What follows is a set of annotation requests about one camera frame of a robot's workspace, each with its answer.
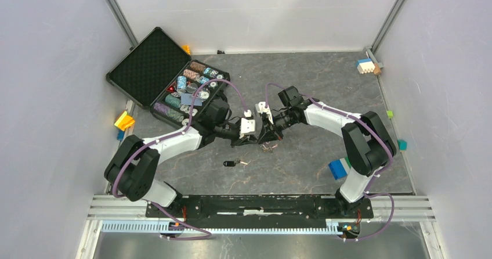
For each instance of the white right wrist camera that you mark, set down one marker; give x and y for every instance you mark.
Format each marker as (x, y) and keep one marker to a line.
(262, 109)

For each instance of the teal cube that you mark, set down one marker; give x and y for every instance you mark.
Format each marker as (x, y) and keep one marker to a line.
(402, 144)

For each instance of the yellow orange toy block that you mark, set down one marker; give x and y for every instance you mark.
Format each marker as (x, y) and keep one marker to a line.
(124, 121)

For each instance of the keyring with bunch of keys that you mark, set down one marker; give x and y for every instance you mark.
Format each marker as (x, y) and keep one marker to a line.
(267, 147)

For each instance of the black poker chip case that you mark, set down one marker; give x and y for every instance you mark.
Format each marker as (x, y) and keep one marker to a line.
(157, 71)

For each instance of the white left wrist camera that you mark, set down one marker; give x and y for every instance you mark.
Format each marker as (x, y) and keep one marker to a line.
(247, 124)

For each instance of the key with black tag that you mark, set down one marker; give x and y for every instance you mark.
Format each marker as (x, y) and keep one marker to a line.
(233, 163)

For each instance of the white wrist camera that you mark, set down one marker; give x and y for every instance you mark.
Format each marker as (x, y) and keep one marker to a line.
(262, 109)
(247, 124)

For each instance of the white blue toy brick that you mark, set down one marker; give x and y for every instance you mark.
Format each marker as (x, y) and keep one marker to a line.
(365, 66)

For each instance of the blue card in case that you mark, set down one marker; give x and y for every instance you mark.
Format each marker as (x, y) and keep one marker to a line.
(189, 99)

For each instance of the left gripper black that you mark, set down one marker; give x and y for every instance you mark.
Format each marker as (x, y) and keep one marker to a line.
(246, 140)

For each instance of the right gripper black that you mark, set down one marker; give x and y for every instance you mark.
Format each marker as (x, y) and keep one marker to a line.
(270, 132)

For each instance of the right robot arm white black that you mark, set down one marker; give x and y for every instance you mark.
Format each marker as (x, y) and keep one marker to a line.
(369, 147)

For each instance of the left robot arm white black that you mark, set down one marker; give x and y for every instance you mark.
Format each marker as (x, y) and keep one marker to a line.
(131, 171)

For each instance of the orange block behind case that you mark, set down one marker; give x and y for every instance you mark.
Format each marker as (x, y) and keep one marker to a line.
(186, 48)

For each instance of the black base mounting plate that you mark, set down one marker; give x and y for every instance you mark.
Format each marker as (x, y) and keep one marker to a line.
(266, 211)

